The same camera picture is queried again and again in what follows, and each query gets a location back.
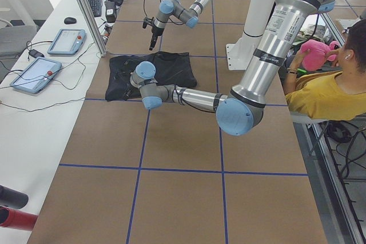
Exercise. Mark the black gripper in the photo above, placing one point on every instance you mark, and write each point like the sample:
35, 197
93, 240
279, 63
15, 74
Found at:
155, 31
127, 93

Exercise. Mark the black printed t-shirt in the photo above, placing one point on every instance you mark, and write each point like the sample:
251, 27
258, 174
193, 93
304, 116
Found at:
171, 68

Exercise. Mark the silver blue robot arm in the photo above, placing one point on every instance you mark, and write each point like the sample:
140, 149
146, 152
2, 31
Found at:
168, 8
270, 29

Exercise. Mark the black keyboard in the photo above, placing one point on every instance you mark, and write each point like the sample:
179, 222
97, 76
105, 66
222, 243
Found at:
96, 7

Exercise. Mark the far blue teach pendant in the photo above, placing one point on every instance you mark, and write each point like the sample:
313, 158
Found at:
67, 42

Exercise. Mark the blue teach pendant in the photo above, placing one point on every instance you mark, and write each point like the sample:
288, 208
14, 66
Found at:
67, 42
37, 75

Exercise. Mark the black computer mouse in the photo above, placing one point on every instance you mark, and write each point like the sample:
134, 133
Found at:
69, 20

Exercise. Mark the near blue teach pendant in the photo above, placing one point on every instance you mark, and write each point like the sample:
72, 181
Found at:
37, 75

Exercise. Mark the pink plush toy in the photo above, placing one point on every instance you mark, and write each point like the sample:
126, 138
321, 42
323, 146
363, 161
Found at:
317, 55

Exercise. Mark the person in yellow shirt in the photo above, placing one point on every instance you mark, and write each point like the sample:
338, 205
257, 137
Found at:
334, 95

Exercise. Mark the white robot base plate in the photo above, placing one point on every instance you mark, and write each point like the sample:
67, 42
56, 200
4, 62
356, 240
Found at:
240, 53

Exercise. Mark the aluminium frame post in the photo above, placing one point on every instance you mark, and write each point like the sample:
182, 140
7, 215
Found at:
91, 23

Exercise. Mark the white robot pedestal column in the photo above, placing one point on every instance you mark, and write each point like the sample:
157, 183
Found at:
257, 18

